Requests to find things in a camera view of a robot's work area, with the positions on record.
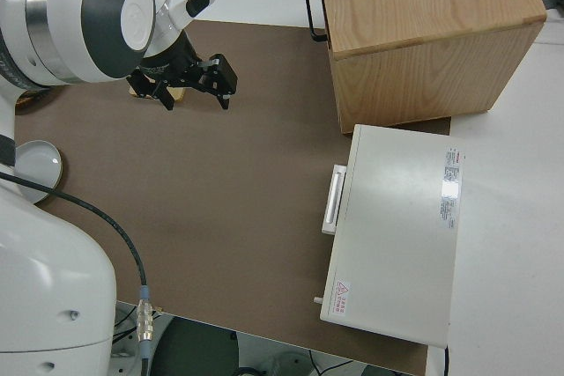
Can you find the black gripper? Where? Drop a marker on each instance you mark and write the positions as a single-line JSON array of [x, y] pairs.
[[169, 65]]

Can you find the gray round plate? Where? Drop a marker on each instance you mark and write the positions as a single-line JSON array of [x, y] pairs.
[[37, 162]]

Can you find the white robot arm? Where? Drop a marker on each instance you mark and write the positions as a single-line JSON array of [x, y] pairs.
[[53, 283]]

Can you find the small flat wooden board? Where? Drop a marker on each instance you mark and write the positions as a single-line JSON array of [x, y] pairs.
[[178, 94]]

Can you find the brown table mat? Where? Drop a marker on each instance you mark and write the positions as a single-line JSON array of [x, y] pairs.
[[220, 226]]

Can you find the woven brown basket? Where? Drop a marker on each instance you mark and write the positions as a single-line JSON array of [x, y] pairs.
[[31, 97]]

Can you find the light wooden box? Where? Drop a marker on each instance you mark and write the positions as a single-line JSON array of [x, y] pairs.
[[418, 19]]

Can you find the white toaster oven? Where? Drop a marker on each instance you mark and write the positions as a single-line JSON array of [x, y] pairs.
[[396, 226]]

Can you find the dark round stool seat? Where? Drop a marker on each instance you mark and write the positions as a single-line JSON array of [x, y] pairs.
[[194, 349]]

